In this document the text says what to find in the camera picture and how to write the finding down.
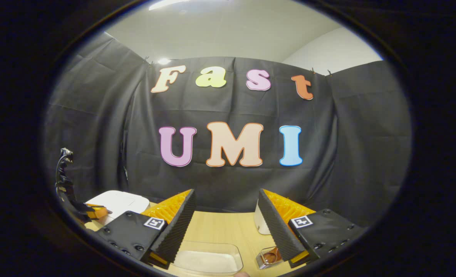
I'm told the black backdrop cloth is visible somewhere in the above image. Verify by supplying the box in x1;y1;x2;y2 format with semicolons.
43;33;412;227

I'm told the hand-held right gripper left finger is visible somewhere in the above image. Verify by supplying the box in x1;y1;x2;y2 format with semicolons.
96;189;196;270

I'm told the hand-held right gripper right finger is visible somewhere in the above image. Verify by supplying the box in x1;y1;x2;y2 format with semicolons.
258;188;369;269

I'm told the clear wire chopstick holder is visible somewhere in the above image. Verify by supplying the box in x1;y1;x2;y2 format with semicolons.
256;246;285;270

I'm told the brown wooden spoon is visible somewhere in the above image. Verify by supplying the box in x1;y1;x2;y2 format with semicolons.
265;248;283;265

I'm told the clear plastic container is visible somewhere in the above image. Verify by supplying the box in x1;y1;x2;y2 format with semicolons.
171;240;244;276

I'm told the white rice cooker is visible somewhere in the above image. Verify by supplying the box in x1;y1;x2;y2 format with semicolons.
85;190;151;226

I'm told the white toaster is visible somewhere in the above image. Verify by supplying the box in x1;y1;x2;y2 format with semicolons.
253;199;272;235

